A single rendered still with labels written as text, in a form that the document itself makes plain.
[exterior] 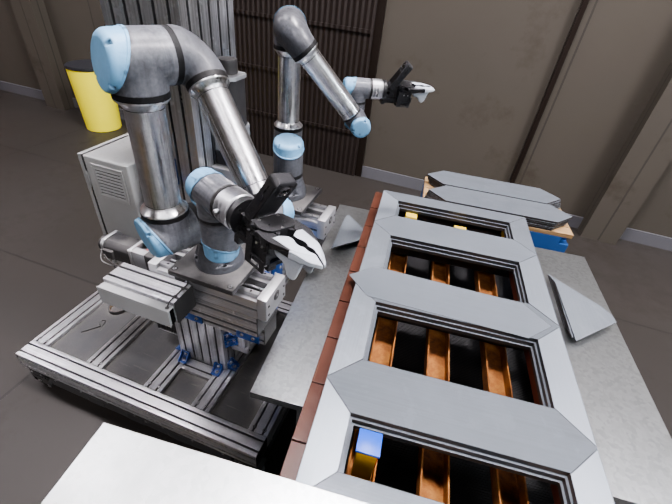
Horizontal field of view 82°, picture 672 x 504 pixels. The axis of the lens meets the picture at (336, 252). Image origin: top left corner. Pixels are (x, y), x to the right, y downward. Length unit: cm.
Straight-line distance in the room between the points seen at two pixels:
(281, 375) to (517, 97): 314
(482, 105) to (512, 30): 59
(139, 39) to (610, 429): 162
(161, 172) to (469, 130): 326
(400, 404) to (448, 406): 14
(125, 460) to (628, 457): 133
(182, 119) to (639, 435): 168
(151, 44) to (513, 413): 125
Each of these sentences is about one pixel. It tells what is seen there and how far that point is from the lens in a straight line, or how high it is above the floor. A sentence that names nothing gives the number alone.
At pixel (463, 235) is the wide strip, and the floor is 86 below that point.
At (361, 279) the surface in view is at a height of 86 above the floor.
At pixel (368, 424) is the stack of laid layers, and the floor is 84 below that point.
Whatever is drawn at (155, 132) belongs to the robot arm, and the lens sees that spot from 96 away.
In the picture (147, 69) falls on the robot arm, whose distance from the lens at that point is 91.
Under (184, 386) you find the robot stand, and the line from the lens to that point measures 199.
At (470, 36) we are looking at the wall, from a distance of 378.
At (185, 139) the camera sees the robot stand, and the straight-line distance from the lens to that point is 129.
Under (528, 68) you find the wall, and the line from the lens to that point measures 382.
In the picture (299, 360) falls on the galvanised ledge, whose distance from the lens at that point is 143.
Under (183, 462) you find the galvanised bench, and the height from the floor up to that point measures 105.
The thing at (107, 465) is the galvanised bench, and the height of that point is 105.
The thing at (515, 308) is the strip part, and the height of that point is 86.
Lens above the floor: 182
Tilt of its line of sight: 37 degrees down
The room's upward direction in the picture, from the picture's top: 7 degrees clockwise
